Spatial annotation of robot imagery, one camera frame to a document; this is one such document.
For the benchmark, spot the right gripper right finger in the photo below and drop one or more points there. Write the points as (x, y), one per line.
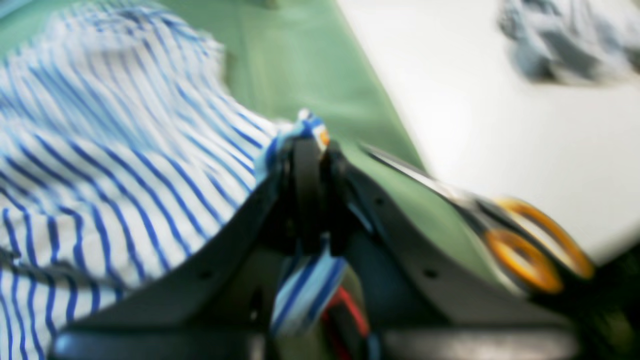
(422, 304)

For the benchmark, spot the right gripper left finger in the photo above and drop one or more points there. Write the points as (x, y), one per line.
(218, 304)

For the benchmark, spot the blue white striped t-shirt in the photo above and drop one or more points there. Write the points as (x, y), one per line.
(122, 155)

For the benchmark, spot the green table cloth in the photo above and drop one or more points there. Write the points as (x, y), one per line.
(278, 62)

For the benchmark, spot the grey crumpled cloth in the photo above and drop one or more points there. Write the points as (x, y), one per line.
(572, 41)

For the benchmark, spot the orange handled scissors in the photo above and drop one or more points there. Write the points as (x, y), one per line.
(529, 250)

